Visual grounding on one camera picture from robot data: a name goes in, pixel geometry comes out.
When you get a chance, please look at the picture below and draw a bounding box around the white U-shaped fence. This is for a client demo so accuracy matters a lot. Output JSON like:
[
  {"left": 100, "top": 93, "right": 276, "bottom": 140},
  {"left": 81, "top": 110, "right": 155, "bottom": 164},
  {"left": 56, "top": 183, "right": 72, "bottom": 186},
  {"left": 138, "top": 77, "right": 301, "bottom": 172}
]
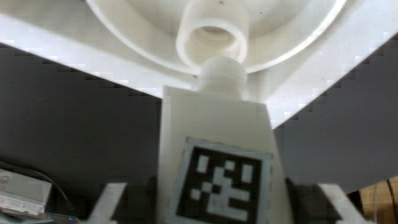
[{"left": 0, "top": 0, "right": 398, "bottom": 124}]

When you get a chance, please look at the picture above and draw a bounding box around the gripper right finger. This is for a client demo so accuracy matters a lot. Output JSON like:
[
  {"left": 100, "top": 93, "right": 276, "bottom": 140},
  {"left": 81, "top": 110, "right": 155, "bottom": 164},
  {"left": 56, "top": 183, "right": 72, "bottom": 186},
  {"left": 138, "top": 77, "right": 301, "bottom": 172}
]
[{"left": 287, "top": 180, "right": 377, "bottom": 224}]

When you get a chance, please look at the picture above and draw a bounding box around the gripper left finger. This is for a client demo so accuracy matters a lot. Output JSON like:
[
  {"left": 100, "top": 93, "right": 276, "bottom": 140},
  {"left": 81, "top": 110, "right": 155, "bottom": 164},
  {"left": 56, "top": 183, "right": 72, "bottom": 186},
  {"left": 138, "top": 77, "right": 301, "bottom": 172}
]
[{"left": 82, "top": 182, "right": 155, "bottom": 224}]

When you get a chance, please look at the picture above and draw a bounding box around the white stool leg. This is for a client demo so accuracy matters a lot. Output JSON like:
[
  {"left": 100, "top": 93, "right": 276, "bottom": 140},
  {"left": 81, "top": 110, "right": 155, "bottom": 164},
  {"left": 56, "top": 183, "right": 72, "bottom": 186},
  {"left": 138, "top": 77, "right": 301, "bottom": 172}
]
[{"left": 157, "top": 57, "right": 294, "bottom": 224}]

